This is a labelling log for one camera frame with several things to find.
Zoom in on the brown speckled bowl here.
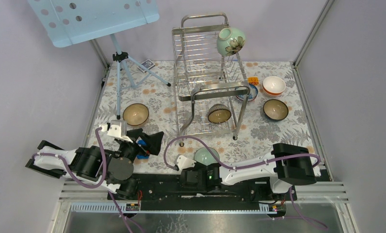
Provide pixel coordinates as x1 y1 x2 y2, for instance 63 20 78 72
122 103 150 126

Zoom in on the green celadon bowl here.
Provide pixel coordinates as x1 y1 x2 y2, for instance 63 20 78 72
194 147 218 166
217 27 246 57

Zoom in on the steel two-tier dish rack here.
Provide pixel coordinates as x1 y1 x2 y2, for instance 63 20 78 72
171 12 250 140

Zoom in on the white blue floral bowl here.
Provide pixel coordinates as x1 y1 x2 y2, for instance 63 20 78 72
236 83 259 101

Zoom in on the teal blue bowl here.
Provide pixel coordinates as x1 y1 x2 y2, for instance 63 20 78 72
262 99 289 121

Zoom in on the orange bowl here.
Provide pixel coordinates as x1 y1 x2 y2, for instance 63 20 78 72
262 76 286 96

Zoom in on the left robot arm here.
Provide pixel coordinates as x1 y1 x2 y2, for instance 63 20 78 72
25 128 164 200

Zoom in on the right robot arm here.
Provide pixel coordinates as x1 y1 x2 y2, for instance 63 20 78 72
175 143 321 200

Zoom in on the blue sponge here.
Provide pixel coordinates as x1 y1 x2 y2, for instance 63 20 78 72
136 140 150 160

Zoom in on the dark patterned bowl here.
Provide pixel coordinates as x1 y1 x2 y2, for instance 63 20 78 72
207 104 232 124

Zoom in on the small card on table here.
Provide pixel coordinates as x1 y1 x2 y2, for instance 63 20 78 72
137 59 155 73

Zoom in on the floral tablecloth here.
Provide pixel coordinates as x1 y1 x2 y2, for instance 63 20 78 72
85 61 317 174

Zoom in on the small yellow object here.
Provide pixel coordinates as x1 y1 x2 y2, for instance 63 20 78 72
247 76 259 86

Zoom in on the light blue music stand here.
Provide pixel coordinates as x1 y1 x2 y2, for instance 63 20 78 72
28 0 171 119

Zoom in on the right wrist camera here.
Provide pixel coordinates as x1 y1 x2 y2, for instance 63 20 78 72
175 155 196 170

